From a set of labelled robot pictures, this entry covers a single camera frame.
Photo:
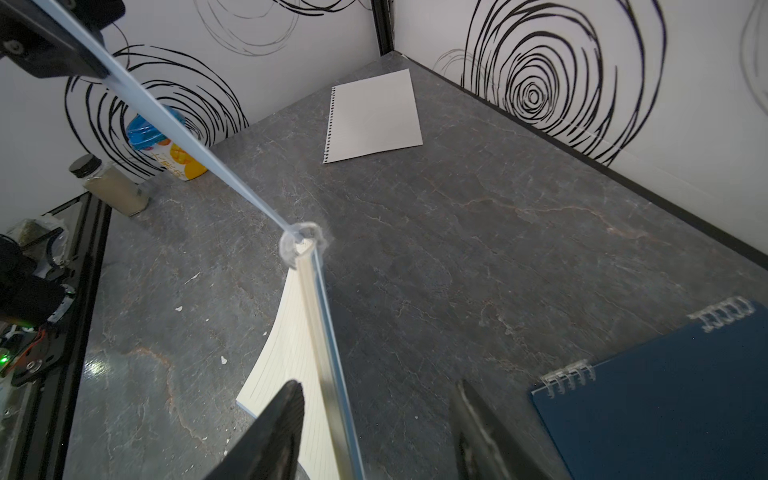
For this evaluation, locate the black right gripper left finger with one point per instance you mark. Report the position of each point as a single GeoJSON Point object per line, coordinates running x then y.
{"type": "Point", "coordinates": [269, 449]}

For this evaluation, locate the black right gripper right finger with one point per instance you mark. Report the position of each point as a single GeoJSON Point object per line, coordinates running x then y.
{"type": "Point", "coordinates": [484, 448]}

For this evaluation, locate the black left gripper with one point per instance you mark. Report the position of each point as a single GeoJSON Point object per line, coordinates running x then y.
{"type": "Point", "coordinates": [39, 45]}

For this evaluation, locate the light blue spiral notebook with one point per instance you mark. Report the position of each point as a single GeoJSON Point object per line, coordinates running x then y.
{"type": "Point", "coordinates": [302, 344]}

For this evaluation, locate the dark blue spiral notebook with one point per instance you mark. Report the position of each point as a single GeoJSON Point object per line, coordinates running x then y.
{"type": "Point", "coordinates": [691, 404]}

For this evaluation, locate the torn lined paper page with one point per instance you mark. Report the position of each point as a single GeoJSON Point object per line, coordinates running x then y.
{"type": "Point", "coordinates": [372, 115]}

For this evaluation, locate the small black cap bottle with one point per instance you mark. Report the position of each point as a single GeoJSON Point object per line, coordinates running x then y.
{"type": "Point", "coordinates": [110, 185]}

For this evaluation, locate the blue lid snack cup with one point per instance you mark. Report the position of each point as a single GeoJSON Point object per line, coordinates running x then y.
{"type": "Point", "coordinates": [147, 139]}

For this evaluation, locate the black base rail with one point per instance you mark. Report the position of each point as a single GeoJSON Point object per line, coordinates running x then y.
{"type": "Point", "coordinates": [49, 280]}

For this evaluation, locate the left black frame post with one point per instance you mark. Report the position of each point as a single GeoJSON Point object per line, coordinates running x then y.
{"type": "Point", "coordinates": [382, 15]}

